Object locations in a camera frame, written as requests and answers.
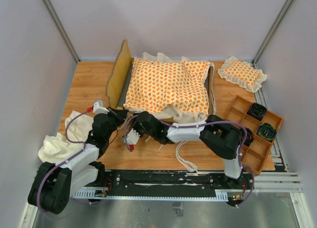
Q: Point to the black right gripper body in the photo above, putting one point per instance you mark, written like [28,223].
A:
[138,128]

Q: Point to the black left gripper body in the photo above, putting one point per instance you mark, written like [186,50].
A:
[115,120]

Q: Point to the duck print bed cover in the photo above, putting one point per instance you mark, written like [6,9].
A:
[179,90]

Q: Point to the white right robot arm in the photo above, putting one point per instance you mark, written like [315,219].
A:
[222,137]

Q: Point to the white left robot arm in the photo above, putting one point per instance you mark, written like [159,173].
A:
[55,183]

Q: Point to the cream cloth pile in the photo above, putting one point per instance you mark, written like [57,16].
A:
[59,147]

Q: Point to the duck print small pillow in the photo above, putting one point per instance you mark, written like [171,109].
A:
[242,74]

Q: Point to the dark rolled sock upper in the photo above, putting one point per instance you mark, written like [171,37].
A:
[257,111]

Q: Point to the dark rolled sock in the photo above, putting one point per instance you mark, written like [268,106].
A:
[257,111]
[267,132]

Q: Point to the wooden compartment organizer box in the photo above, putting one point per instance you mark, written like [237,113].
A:
[255,150]

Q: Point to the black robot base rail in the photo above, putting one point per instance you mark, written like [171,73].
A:
[184,186]

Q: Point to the wooden pet bed frame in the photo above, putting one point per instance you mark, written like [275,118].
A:
[120,77]

